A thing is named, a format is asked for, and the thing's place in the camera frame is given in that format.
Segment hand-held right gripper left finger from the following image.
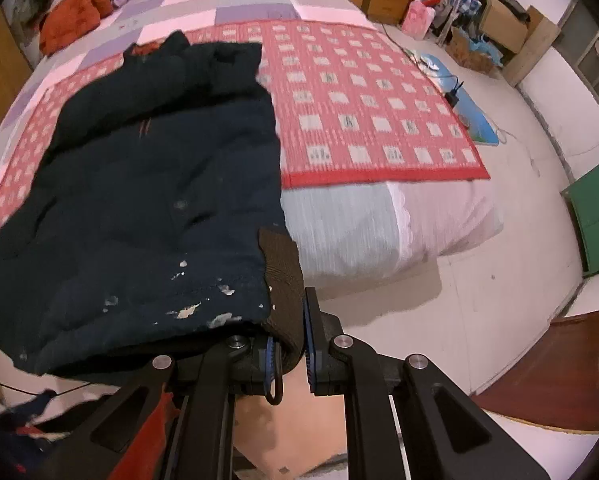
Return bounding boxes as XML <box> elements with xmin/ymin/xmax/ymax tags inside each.
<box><xmin>44</xmin><ymin>334</ymin><xmax>285</xmax><ymax>480</ymax></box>

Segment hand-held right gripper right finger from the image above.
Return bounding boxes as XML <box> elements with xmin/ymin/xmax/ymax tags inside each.
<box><xmin>303</xmin><ymin>286</ymin><xmax>550</xmax><ymax>480</ymax></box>

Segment dark navy padded jacket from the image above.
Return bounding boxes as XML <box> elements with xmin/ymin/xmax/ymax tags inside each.
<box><xmin>0</xmin><ymin>30</ymin><xmax>307</xmax><ymax>378</ymax></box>

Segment pile of clothes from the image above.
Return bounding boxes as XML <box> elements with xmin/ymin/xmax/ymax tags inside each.
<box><xmin>419</xmin><ymin>0</ymin><xmax>483</xmax><ymax>43</ymax></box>

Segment bed with checkered sheet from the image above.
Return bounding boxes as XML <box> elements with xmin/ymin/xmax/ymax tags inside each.
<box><xmin>0</xmin><ymin>0</ymin><xmax>505</xmax><ymax>361</ymax></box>

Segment red patterned mat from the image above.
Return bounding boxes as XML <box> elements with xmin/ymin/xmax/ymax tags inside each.
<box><xmin>0</xmin><ymin>19</ymin><xmax>491</xmax><ymax>241</ymax></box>

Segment red-brown wooden door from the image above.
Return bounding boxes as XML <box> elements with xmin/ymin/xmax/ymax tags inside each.
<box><xmin>472</xmin><ymin>305</ymin><xmax>599</xmax><ymax>433</ymax></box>

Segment blue floor mat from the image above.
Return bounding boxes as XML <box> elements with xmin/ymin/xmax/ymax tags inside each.
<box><xmin>410</xmin><ymin>52</ymin><xmax>501</xmax><ymax>146</ymax></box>

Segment black charger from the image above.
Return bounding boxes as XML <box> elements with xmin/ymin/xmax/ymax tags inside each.
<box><xmin>444</xmin><ymin>77</ymin><xmax>464</xmax><ymax>107</ymax></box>

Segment pink bag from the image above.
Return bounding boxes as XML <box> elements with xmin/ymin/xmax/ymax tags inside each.
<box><xmin>401</xmin><ymin>0</ymin><xmax>436</xmax><ymax>41</ymax></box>

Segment large cardboard box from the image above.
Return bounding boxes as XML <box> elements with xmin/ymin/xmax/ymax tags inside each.
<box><xmin>479</xmin><ymin>0</ymin><xmax>563</xmax><ymax>86</ymax></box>

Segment orange padded jacket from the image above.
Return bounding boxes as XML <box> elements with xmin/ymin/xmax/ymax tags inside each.
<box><xmin>38</xmin><ymin>0</ymin><xmax>115</xmax><ymax>56</ymax></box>

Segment grey framed glass door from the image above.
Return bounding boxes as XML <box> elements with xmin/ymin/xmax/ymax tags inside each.
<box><xmin>554</xmin><ymin>0</ymin><xmax>599</xmax><ymax>126</ymax></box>

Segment black cable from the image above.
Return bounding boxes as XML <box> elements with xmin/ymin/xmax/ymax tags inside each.
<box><xmin>0</xmin><ymin>375</ymin><xmax>92</xmax><ymax>396</ymax></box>

